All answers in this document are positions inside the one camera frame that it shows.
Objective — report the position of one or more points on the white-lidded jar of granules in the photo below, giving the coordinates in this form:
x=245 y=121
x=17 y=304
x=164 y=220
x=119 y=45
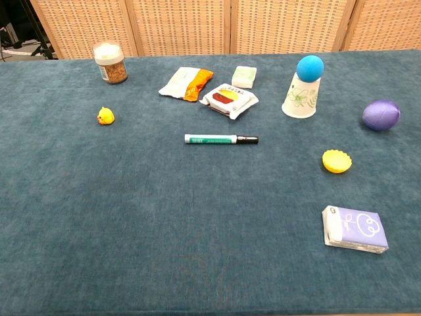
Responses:
x=111 y=66

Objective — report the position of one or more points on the small yellow red toy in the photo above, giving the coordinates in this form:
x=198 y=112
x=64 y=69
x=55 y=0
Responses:
x=106 y=116

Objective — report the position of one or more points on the teal table mat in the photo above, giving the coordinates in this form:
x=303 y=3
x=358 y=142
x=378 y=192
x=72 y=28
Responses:
x=164 y=214

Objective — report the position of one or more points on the green marker pen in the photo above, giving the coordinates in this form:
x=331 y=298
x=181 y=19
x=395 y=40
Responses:
x=213 y=139

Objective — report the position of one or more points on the floral paper cup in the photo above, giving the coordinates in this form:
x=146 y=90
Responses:
x=299 y=102

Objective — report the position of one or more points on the wicker folding screen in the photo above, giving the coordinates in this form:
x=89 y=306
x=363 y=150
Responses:
x=181 y=26

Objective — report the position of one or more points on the blue card box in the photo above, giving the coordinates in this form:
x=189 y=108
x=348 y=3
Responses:
x=358 y=228

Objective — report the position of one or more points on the white and orange snack packet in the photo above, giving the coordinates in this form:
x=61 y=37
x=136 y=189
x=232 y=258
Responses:
x=184 y=82

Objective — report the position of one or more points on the white snack packet red print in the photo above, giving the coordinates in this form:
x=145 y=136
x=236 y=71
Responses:
x=230 y=100

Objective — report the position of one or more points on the purple egg ball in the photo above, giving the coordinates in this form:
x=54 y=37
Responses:
x=381 y=115

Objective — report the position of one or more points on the yellow round object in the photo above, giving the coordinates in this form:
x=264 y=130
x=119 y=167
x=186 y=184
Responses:
x=337 y=162

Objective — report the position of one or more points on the blue ball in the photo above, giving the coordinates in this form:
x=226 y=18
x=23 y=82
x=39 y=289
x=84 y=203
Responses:
x=310 y=68

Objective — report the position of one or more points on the green tissue pack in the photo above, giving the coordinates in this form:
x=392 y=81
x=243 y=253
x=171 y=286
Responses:
x=244 y=77

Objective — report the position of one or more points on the black tripod stand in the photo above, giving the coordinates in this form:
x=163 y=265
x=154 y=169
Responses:
x=44 y=51

